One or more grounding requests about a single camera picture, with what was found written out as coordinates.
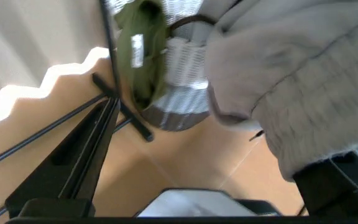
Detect pale grey shorts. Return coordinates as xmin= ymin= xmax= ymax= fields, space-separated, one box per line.
xmin=197 ymin=0 xmax=358 ymax=183

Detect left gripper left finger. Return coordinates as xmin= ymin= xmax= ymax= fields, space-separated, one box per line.
xmin=4 ymin=97 xmax=122 ymax=218

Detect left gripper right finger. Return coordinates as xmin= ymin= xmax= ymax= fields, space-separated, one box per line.
xmin=293 ymin=151 xmax=358 ymax=217

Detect black clothes rack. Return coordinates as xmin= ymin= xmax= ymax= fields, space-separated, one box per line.
xmin=0 ymin=0 xmax=154 ymax=224

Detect green garment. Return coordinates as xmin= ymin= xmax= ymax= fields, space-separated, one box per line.
xmin=114 ymin=0 xmax=171 ymax=110

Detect beige curtain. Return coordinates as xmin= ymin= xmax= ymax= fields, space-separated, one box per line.
xmin=0 ymin=0 xmax=111 ymax=113

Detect white laundry basket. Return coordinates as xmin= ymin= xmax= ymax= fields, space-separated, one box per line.
xmin=108 ymin=0 xmax=218 ymax=132

